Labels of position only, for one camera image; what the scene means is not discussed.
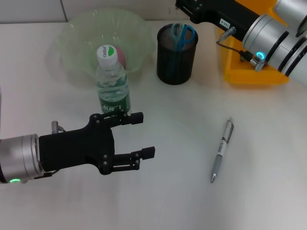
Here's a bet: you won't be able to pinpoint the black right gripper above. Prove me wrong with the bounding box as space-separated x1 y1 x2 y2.
175 0 261 43

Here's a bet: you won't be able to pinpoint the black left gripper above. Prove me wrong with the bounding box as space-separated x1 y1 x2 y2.
38 109 156 175

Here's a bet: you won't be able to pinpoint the blue scissors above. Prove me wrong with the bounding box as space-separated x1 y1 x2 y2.
167 23 196 80

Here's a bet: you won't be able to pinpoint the clear water bottle green label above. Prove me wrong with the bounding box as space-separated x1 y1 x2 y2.
95 45 131 115

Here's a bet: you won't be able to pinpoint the silver retractable pen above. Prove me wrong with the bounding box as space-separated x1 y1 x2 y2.
210 117 235 184

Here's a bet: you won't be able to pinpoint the pink peach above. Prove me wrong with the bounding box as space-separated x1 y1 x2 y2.
115 46 127 69

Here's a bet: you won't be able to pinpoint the black mesh pen holder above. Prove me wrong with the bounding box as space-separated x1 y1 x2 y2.
156 23 199 85

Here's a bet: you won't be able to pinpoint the translucent green fruit plate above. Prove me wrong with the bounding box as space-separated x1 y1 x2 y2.
45 7 156 83

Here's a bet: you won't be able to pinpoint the yellow plastic bin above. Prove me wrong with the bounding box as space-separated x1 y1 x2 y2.
217 0 291 84

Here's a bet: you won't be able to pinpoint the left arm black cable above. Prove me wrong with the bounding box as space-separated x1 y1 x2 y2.
33 169 58 180

